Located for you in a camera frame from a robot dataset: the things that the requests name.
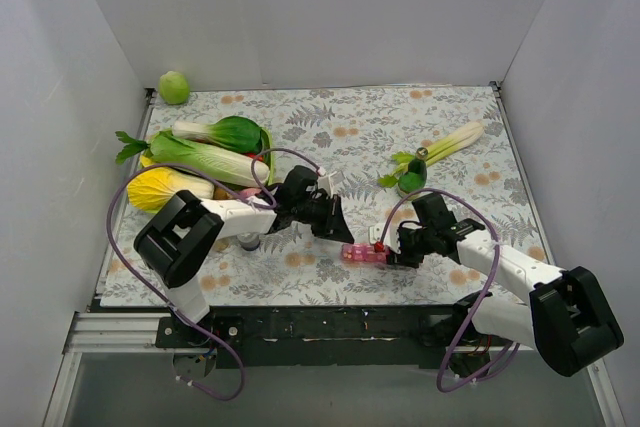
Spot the pink weekly pill organizer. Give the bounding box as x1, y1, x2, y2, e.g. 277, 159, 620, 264
341, 243, 389, 264

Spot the white pill bottle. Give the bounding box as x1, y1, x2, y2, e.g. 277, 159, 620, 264
237, 233, 261, 251

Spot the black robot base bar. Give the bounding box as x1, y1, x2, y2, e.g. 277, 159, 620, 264
154, 304, 506, 371

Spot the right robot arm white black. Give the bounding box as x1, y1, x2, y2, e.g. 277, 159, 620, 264
375, 189, 624, 377

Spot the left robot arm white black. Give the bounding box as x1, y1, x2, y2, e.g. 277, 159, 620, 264
134, 165, 354, 347

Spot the purple onion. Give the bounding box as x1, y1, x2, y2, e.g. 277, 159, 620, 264
240, 188, 261, 198

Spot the green glass bottle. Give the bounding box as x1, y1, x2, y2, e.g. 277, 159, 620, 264
396, 147, 428, 195

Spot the red chili pepper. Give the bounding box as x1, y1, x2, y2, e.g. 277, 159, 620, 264
245, 153, 266, 162

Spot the green plastic tray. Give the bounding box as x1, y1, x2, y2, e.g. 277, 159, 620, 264
139, 149, 273, 189

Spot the brown mushroom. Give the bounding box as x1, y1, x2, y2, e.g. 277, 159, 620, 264
213, 187, 234, 200

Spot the bok choy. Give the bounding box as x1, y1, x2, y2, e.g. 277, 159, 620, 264
171, 116, 262, 154

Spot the floral table mat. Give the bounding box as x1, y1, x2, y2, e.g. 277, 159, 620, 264
98, 84, 557, 308

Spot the celery stalk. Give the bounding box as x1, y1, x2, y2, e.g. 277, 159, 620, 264
378, 121, 484, 188

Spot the green napa cabbage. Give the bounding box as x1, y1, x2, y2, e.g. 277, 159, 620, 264
147, 131, 271, 187

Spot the yellow napa cabbage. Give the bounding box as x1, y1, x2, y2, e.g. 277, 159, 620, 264
126, 167, 215, 213

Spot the round green cabbage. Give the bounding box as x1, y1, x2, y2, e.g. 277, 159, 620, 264
158, 71, 190, 105

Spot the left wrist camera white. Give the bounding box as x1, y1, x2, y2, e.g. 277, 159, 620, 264
317, 168, 344, 197

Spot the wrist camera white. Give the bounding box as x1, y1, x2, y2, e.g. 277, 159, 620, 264
317, 168, 344, 197
368, 223, 398, 251

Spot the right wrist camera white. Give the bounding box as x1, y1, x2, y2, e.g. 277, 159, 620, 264
368, 223, 398, 251

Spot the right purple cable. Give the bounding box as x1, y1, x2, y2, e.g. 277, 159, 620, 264
377, 188, 521, 393

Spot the aluminium frame rail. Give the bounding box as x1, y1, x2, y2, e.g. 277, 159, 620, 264
42, 311, 166, 427

